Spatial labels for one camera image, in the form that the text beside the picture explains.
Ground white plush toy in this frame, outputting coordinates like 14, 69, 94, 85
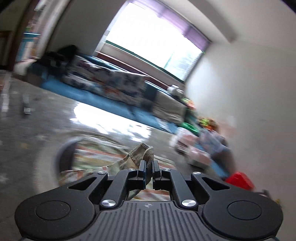
167, 85, 184, 99

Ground clear plastic storage box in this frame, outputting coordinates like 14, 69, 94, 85
199, 130, 230, 156

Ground black clothing pile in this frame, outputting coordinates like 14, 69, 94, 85
36, 45, 78, 76

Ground light blue cabinet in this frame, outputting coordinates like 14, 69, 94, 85
16, 32, 41, 63

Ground round black induction cooktop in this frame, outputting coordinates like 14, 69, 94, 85
55, 138, 79, 174

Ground small grey pen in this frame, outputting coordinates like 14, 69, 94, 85
22, 94, 31, 115

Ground grey quilted star table cover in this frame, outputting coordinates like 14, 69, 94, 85
0, 74, 227, 241

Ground butterfly pillow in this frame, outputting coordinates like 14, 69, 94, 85
62, 55, 112, 95
100, 70, 147, 106

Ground yellow green plush toys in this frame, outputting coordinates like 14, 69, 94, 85
198, 118, 218, 131

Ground red plastic stool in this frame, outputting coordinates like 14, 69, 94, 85
225, 172, 254, 191

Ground butterfly pillow left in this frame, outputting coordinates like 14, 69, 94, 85
62, 55, 112, 95

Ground window with green frame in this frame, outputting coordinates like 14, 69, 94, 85
103, 1, 211, 82

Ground butterfly pillow right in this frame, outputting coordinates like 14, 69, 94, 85
100, 70, 147, 106

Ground grey cushion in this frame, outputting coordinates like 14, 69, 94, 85
152, 92, 186, 124

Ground blue sofa bench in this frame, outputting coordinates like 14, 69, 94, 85
27, 62, 193, 133

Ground green patterned children's garment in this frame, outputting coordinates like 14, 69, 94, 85
58, 138, 176, 202

